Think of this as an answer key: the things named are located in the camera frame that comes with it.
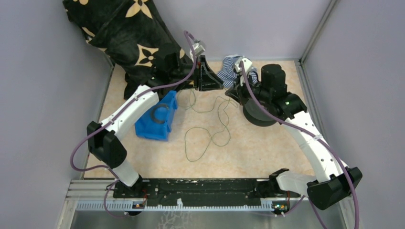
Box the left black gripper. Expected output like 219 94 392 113
169 54 224 92

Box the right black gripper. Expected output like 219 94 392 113
225 71 271 106

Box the thin green wire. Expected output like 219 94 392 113
175 88 238 162

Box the black cable spool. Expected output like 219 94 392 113
243 98 287 127

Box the blue plastic bin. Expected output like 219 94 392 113
135 91 178 141

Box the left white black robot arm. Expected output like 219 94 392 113
87 52 223 198

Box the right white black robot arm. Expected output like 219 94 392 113
226 62 362 210

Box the blue white striped cloth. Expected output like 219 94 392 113
216 55 258 88

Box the black beige floral blanket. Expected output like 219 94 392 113
63 0 192 100

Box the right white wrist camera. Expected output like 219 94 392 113
233 57 253 79

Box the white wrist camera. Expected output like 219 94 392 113
233 57 253 79
190 41 206 58

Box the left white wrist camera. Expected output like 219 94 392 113
190 41 206 58

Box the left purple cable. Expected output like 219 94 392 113
69 31 198 219

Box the aluminium frame rail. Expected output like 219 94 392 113
65 179 115 200

